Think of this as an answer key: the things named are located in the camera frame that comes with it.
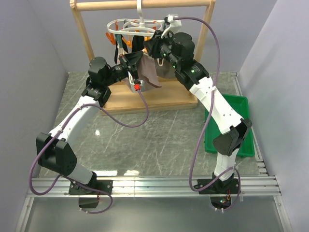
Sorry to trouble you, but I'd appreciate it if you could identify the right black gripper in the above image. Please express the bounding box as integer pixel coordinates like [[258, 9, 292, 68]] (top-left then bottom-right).
[[143, 29, 180, 70]]

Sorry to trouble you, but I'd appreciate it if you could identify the aluminium rail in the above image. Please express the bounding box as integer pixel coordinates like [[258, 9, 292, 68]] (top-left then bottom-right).
[[26, 176, 281, 198]]

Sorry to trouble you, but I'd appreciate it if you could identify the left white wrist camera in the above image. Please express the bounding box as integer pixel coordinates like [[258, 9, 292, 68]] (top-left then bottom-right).
[[128, 72, 146, 92]]

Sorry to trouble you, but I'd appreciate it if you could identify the wooden hanging rack frame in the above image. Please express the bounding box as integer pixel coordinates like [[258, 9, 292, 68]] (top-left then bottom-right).
[[70, 0, 215, 114]]

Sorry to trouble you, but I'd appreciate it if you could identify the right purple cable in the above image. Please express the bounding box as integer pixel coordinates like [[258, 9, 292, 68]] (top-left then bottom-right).
[[173, 16, 242, 211]]

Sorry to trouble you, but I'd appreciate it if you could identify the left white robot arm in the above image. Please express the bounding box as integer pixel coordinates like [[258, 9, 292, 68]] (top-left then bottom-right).
[[36, 51, 143, 194]]

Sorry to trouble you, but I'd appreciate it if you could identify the grey underwear white trim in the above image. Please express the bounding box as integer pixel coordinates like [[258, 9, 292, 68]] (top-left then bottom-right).
[[155, 58, 176, 79]]

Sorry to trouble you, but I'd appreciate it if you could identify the black underwear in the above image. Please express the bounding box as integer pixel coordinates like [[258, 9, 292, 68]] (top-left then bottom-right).
[[114, 34, 145, 64]]

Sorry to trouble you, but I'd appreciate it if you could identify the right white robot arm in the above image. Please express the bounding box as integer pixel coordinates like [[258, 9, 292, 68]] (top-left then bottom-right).
[[144, 30, 252, 193]]

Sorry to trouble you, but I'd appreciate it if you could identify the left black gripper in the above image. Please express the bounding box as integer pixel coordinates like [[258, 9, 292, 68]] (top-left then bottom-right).
[[104, 51, 144, 87]]

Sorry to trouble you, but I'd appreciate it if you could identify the white plastic clip hanger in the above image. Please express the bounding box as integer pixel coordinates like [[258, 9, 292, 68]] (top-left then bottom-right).
[[105, 0, 165, 48]]

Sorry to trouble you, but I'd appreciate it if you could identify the pink beige underwear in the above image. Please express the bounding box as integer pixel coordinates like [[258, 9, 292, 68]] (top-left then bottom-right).
[[115, 44, 162, 92]]

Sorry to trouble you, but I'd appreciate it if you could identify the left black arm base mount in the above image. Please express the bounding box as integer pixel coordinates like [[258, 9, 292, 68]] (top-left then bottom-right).
[[69, 180, 113, 195]]

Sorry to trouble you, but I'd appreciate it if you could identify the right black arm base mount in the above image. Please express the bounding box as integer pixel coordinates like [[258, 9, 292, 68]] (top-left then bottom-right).
[[194, 178, 240, 195]]

